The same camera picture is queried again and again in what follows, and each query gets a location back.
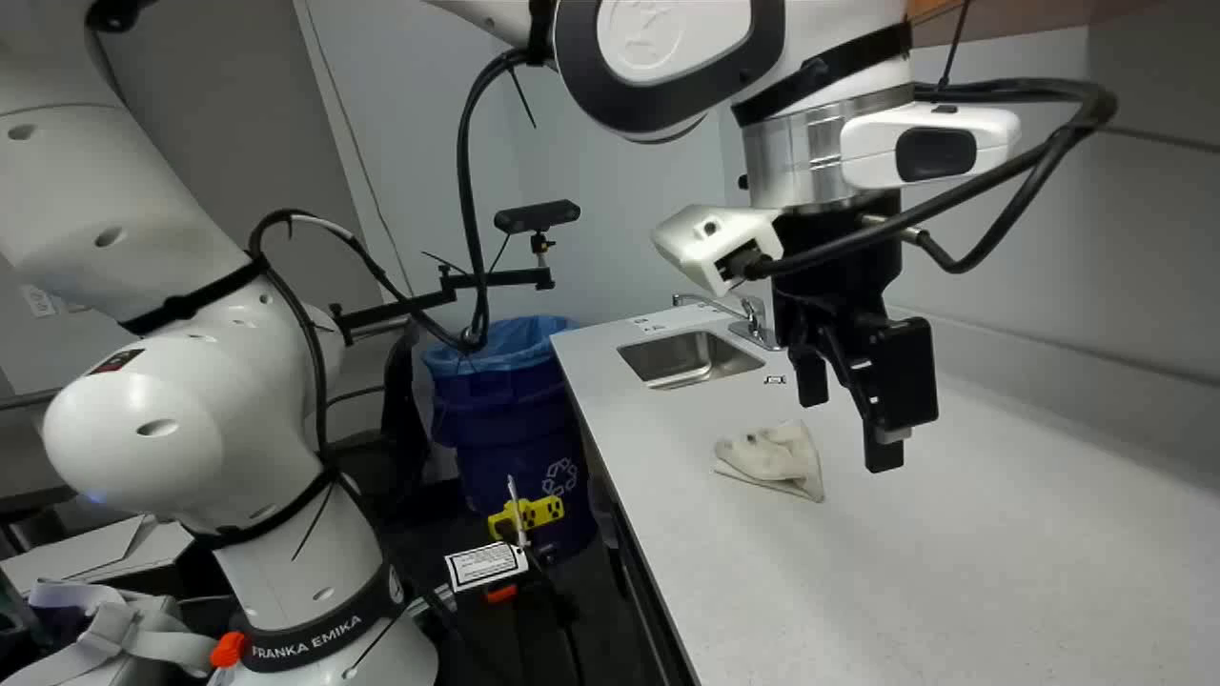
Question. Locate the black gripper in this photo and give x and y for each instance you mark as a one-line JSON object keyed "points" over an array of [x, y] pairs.
{"points": [[839, 286]]}

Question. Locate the beige cloth towel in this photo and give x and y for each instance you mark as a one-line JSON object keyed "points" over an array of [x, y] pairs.
{"points": [[769, 454]]}

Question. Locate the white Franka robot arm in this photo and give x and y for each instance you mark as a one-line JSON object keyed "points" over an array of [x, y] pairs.
{"points": [[194, 422]]}

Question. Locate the chrome faucet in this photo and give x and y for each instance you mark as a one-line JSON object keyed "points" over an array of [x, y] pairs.
{"points": [[749, 324]]}

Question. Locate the steel sink basin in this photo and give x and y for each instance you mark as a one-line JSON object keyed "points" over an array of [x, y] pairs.
{"points": [[687, 361]]}

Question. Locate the blue trash bin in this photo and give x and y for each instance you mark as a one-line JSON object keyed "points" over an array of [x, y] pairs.
{"points": [[510, 404]]}

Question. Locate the yellow clamp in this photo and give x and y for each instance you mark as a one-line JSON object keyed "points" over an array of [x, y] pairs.
{"points": [[523, 515]]}

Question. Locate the white label tag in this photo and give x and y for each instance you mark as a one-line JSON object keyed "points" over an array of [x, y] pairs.
{"points": [[481, 565]]}

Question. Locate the orange round button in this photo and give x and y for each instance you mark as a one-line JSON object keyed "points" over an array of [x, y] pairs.
{"points": [[225, 651]]}

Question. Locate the black stereo camera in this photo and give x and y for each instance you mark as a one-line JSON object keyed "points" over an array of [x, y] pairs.
{"points": [[536, 214]]}

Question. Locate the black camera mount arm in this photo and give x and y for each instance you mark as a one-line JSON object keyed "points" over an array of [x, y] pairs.
{"points": [[431, 297]]}

